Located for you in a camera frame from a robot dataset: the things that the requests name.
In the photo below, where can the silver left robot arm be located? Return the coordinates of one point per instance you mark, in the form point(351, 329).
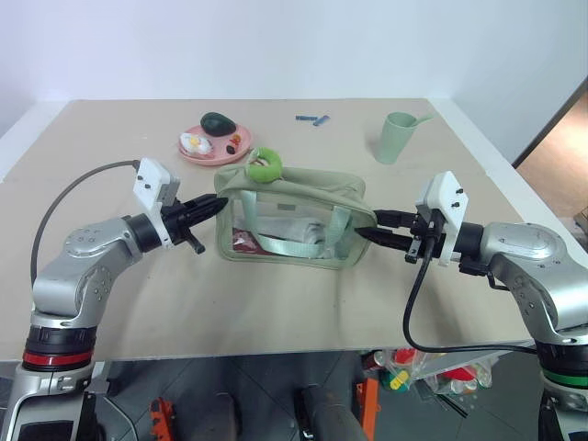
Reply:
point(69, 271)

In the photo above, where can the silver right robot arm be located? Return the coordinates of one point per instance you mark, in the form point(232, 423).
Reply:
point(528, 262)

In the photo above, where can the dark green toy avocado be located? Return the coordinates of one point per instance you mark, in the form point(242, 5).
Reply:
point(217, 123)

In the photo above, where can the small orange toy piece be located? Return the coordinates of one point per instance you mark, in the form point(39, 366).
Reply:
point(235, 139)

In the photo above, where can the clear bag of colourful toys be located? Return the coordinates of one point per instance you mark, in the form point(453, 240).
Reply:
point(441, 372)

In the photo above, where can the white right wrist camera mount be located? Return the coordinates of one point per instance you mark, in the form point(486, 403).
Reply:
point(443, 195)

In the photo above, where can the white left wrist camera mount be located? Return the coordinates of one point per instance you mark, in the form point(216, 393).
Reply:
point(149, 181)

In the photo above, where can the green pouch with clear window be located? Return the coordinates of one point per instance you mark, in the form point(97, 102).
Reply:
point(321, 184)

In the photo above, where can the pale green cup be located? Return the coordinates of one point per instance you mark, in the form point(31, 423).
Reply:
point(392, 140)

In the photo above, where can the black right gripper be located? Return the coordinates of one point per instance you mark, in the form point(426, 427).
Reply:
point(427, 229)

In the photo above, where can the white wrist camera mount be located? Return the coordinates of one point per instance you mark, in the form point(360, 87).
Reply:
point(149, 181)
point(443, 195)

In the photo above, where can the short blue clip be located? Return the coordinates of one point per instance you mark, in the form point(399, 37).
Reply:
point(321, 120)

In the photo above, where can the large dark rounded shape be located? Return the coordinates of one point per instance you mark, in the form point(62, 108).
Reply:
point(328, 413)

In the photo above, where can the orange and black tool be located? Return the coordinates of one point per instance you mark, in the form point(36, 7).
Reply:
point(161, 415)

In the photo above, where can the toy fried egg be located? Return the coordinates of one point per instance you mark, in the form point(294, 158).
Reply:
point(195, 142)

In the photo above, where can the white cloth in pouch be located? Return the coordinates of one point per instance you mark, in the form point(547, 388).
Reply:
point(298, 232)

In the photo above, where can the small dark toy piece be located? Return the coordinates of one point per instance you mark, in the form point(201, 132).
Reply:
point(230, 149)

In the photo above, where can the red packet in pouch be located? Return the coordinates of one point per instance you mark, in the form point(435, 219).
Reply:
point(245, 241)

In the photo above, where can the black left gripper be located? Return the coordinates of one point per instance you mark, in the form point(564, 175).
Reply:
point(177, 220)

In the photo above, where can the orange metal frame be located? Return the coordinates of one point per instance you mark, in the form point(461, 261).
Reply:
point(369, 404)

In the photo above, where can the brown wooden door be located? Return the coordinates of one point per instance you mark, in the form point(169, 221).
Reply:
point(558, 151)

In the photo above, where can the pink plate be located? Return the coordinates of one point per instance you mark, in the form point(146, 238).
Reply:
point(216, 158)

